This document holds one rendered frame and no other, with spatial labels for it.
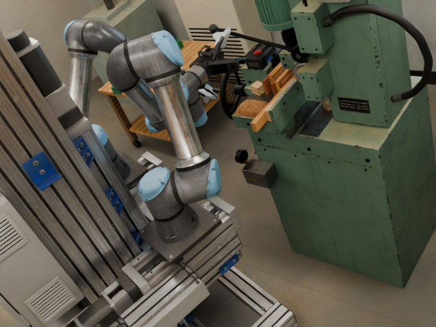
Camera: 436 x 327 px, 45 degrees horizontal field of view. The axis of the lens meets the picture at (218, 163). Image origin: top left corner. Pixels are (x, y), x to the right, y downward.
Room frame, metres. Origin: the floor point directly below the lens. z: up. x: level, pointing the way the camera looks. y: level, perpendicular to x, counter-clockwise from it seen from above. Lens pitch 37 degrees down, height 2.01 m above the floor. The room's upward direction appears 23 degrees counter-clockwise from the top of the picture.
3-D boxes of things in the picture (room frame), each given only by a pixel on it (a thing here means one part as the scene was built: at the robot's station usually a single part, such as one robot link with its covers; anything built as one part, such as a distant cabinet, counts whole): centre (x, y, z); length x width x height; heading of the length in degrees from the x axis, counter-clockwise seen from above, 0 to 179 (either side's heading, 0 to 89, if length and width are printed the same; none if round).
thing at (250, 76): (1.97, -0.34, 0.91); 0.15 x 0.14 x 0.09; 128
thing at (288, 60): (1.78, -0.45, 0.99); 0.14 x 0.07 x 0.09; 38
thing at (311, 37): (1.54, -0.45, 1.22); 0.09 x 0.08 x 0.15; 38
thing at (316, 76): (1.56, -0.43, 1.02); 0.09 x 0.07 x 0.12; 128
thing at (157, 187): (1.37, 0.21, 0.98); 0.13 x 0.12 x 0.14; 77
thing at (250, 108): (1.73, -0.21, 0.92); 0.14 x 0.09 x 0.04; 38
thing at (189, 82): (1.68, 0.00, 1.13); 0.11 x 0.08 x 0.09; 128
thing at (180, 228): (1.37, 0.21, 0.87); 0.15 x 0.15 x 0.10
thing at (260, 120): (1.75, -0.38, 0.92); 0.54 x 0.02 x 0.04; 128
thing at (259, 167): (1.75, -0.15, 0.58); 0.12 x 0.08 x 0.08; 38
